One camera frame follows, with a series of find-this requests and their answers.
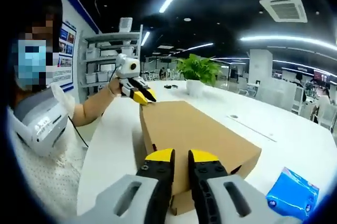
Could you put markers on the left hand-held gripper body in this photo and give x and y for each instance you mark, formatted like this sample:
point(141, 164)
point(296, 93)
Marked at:
point(127, 67)

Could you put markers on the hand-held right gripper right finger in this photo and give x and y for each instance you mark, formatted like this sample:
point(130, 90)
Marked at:
point(205, 176)

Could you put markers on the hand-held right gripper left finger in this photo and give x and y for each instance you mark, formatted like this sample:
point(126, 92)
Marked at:
point(158, 176)

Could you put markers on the brown cardboard shoe box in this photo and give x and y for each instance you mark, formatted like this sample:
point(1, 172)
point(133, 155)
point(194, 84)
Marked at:
point(189, 126)

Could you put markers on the blue soft tissue pack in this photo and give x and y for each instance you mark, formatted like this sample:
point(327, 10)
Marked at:
point(292, 195)

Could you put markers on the person's left hand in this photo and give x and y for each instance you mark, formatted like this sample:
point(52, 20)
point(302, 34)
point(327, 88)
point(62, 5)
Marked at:
point(115, 88)

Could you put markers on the small black object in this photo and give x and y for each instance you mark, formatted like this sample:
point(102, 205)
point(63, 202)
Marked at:
point(168, 86)

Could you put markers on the grey storage shelf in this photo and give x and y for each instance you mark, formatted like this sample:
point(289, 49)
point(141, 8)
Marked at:
point(110, 36)

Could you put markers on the green potted plant white pot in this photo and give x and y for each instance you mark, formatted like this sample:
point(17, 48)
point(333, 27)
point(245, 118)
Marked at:
point(197, 69)

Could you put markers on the white desk partition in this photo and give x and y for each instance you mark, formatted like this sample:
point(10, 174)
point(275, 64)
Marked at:
point(279, 95)

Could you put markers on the red display screen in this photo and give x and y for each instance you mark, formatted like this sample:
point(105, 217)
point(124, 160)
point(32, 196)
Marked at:
point(321, 76)

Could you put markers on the ceiling air conditioner unit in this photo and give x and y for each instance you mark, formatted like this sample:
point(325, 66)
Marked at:
point(284, 8)

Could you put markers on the blue framed wall poster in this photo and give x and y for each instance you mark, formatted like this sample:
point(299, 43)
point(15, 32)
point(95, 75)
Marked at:
point(65, 71)

